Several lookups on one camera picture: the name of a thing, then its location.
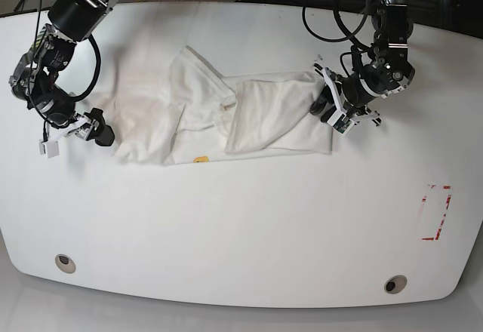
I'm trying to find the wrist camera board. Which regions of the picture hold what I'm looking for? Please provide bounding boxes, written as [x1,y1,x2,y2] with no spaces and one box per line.
[38,140,60,158]
[327,109,354,135]

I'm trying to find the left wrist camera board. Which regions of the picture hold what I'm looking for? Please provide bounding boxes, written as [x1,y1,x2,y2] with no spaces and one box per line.
[327,109,354,135]

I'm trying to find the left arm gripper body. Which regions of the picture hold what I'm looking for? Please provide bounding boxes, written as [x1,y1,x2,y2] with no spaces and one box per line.
[316,65,382,127]

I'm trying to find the white printed t-shirt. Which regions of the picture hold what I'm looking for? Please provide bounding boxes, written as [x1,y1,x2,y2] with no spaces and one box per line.
[101,47,332,166]

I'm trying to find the left table cable grommet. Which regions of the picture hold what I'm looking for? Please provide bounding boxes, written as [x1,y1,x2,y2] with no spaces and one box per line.
[55,254,76,274]

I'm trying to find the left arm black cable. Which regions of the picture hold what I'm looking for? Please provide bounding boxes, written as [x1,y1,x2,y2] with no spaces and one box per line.
[301,0,382,46]

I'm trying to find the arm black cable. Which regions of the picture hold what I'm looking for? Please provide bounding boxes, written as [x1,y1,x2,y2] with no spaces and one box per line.
[301,0,382,46]
[67,35,103,101]

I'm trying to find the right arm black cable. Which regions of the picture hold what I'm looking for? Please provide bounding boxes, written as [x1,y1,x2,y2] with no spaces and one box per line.
[67,35,103,101]

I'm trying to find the right table cable grommet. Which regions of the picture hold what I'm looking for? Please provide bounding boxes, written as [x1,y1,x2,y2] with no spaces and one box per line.
[384,275,408,294]

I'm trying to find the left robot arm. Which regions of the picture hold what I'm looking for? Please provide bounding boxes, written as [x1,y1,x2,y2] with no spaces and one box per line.
[309,0,415,134]

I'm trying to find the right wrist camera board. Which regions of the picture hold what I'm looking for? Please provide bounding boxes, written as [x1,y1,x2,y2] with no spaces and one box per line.
[38,140,60,158]

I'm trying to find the red tape rectangle marking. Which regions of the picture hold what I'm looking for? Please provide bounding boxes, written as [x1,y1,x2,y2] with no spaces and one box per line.
[417,184,453,241]

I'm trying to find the table cable grommet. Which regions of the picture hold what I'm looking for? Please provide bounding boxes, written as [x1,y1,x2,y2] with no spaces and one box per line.
[55,254,76,274]
[384,275,408,294]

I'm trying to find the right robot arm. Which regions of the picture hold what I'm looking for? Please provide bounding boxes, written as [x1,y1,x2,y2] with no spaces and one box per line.
[9,0,119,148]

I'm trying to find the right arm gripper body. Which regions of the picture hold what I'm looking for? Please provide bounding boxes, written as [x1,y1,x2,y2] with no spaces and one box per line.
[43,108,103,145]

